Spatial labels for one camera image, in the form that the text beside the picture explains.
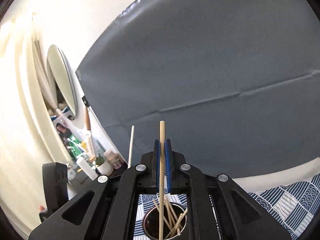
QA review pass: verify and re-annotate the wooden chopstick vertical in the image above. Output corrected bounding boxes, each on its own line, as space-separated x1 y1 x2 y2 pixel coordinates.
152 199 172 230

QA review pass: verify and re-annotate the wooden chopstick long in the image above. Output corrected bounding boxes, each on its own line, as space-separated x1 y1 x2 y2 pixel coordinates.
164 196 182 237

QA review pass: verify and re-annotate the dark side shelf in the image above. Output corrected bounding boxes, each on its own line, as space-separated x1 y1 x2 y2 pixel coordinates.
67 159 128 188

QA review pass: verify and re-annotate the white paper roll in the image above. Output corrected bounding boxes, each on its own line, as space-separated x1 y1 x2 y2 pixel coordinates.
76 157 98 180

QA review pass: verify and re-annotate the white potted green plant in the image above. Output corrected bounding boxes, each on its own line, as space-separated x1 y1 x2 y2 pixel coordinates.
95 155 113 176

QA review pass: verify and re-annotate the pink lidded jar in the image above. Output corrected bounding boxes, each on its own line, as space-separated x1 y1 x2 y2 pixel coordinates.
104 150 123 169

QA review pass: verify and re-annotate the blue patterned tablecloth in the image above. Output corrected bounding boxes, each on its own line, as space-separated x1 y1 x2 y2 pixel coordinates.
133 174 319 239

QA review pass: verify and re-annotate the black cylindrical utensil holder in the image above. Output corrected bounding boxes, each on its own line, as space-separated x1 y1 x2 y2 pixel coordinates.
142 203 187 239

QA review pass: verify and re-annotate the grey fabric backdrop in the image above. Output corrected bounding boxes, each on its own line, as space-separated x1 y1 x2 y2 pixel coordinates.
76 0 319 178

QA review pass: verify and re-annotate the wooden handled brush hanging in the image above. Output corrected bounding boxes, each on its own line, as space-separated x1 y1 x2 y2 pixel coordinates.
85 107 95 161

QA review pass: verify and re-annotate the round wall mirror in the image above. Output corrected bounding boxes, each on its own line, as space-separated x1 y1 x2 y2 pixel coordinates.
47 44 78 116

